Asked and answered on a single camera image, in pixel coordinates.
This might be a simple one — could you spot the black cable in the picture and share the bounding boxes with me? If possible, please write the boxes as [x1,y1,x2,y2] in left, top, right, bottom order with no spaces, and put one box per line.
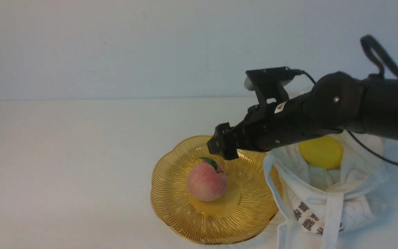
[292,35,398,168]

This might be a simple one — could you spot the white cloth tote bag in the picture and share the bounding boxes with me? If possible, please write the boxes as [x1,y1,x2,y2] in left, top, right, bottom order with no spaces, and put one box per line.
[263,132,389,249]

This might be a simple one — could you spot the yellow mango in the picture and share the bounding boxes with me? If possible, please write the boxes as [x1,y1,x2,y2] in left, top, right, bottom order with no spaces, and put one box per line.
[297,136,344,170]

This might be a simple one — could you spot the amber ribbed plastic plate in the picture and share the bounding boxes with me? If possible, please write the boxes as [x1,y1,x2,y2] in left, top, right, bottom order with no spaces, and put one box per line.
[150,136,279,245]

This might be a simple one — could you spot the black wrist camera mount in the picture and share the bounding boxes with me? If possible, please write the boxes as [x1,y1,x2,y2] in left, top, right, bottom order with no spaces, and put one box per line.
[244,67,296,109]

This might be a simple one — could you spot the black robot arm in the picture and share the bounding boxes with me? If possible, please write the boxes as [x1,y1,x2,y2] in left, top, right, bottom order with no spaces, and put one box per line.
[207,68,398,160]

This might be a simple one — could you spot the pink peach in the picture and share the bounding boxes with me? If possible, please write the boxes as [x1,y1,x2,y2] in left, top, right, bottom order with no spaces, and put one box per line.
[187,157,228,202]

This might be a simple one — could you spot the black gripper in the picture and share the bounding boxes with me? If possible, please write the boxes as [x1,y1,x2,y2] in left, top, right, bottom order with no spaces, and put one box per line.
[207,92,344,160]

